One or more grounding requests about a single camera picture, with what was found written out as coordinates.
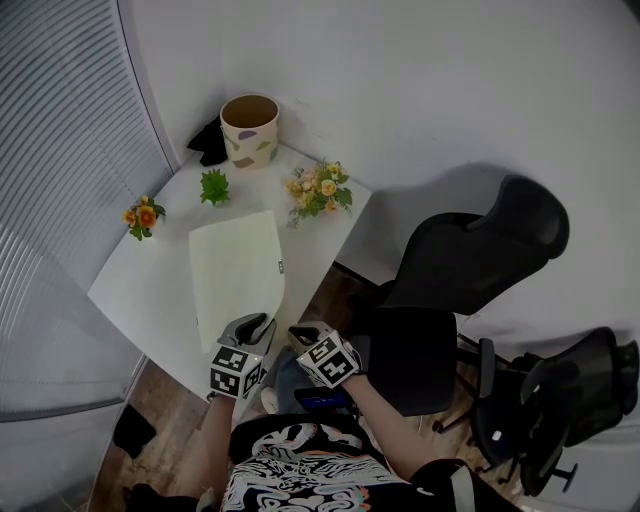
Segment white box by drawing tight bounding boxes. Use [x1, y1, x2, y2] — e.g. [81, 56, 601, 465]
[219, 93, 280, 171]

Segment blue jeans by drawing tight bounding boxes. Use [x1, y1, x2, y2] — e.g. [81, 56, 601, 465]
[272, 347, 312, 417]

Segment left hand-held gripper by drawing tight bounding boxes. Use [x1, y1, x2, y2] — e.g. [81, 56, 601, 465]
[209, 312, 277, 401]

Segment black cloth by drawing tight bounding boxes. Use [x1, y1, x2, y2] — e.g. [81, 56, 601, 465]
[187, 116, 229, 167]

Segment white table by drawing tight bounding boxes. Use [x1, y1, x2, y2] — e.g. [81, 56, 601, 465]
[87, 142, 374, 407]

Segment small green plant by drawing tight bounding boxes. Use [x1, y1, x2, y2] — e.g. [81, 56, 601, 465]
[199, 168, 231, 207]

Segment black device with blue screen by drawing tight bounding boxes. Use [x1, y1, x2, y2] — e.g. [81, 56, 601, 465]
[293, 385, 347, 412]

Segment black mesh office chair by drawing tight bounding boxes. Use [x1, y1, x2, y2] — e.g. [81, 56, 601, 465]
[469, 325, 640, 497]

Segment black white patterned shirt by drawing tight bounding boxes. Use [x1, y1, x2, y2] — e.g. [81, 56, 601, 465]
[217, 413, 521, 512]

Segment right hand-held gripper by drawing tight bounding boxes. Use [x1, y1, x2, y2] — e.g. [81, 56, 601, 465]
[288, 322, 362, 389]

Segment person's left forearm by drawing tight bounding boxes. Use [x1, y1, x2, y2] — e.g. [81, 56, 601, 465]
[198, 393, 237, 497]

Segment person's right forearm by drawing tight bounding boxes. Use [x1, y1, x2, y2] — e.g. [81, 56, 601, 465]
[343, 372, 437, 485]

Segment yellow flower bouquet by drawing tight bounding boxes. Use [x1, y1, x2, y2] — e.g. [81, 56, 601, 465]
[284, 158, 354, 230]

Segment window blinds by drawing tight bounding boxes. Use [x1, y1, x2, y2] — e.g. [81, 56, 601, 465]
[0, 0, 177, 422]

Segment black object on floor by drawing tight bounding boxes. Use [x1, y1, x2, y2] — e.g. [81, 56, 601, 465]
[112, 403, 157, 460]

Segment orange flower plant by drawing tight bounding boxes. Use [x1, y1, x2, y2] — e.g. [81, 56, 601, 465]
[122, 194, 167, 242]

